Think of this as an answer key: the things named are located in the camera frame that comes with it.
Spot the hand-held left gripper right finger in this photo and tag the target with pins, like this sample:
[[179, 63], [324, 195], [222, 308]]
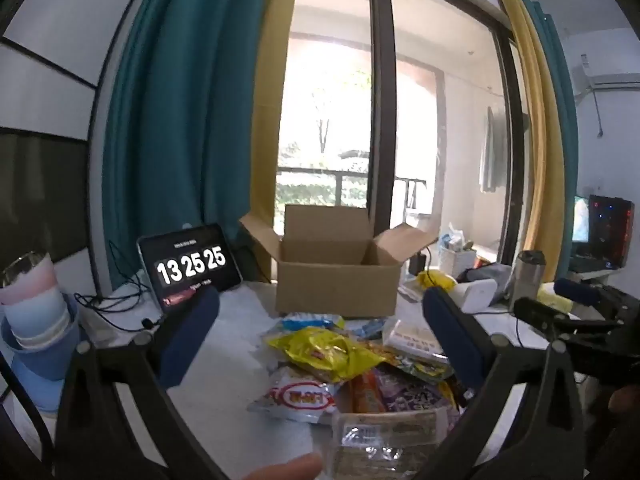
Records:
[[450, 335]]

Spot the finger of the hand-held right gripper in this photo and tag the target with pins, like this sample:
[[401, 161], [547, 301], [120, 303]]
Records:
[[575, 291], [537, 311]]

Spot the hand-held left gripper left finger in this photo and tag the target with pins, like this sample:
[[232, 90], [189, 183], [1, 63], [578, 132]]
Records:
[[187, 335]]

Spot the purple snack packet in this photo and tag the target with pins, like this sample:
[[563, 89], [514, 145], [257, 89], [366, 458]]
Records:
[[410, 395]]

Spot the white packet with red label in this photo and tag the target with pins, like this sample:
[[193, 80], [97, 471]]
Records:
[[295, 399]]

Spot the brown cardboard box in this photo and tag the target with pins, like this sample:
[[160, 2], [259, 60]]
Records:
[[335, 285]]

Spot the person's right hand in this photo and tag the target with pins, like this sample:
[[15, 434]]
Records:
[[624, 400]]

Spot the person's left hand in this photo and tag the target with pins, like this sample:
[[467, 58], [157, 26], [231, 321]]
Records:
[[285, 467]]

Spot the pale yellow cloth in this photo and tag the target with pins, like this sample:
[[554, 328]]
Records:
[[550, 292]]

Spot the steel thermos bottle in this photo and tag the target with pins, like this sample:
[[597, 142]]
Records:
[[527, 275]]

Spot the white cracker box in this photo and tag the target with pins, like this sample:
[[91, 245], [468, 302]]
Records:
[[412, 340]]

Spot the green yellow snack packet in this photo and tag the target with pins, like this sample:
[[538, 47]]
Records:
[[425, 367]]

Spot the white box device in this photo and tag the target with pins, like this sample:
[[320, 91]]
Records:
[[475, 292]]

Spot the yellow plastic bag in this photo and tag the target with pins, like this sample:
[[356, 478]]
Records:
[[435, 279]]

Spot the grey pouch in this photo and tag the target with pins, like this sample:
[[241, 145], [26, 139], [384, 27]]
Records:
[[482, 272]]

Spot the black tablet clock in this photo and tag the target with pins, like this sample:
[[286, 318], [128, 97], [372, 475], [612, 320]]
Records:
[[190, 265]]

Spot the computer monitor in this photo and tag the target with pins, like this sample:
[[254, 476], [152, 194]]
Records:
[[580, 220]]

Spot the white storage basket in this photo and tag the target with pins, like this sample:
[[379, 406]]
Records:
[[455, 260]]

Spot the black power adapter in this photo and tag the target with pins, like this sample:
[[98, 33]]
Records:
[[419, 265]]

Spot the pale blue snack packet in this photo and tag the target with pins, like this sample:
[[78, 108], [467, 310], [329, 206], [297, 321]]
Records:
[[370, 328]]

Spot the orange snack packet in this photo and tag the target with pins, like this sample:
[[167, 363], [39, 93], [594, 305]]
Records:
[[365, 392]]

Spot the clear plastic snack tray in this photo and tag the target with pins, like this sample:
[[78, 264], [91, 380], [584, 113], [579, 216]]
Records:
[[385, 435]]

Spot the blue white snack packet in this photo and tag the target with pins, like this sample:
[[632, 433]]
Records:
[[310, 320]]

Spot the white plastic cup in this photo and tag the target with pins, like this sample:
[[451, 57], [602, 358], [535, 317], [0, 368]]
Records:
[[45, 337]]

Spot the pale blue plastic cup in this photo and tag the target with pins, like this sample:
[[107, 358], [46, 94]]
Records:
[[37, 312]]

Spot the white hanging shirt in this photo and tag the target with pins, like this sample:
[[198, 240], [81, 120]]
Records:
[[492, 155]]

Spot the pink plastic cup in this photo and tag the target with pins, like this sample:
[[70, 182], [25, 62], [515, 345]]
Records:
[[27, 282]]

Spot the yellow curtain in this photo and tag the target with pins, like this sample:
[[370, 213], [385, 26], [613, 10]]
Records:
[[270, 135], [537, 110]]

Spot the dark balcony railing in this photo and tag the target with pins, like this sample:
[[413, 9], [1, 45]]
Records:
[[320, 172]]

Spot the white air conditioner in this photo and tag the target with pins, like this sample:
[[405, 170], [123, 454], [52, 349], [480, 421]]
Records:
[[610, 72]]

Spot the dark window frame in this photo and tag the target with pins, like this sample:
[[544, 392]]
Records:
[[378, 110]]

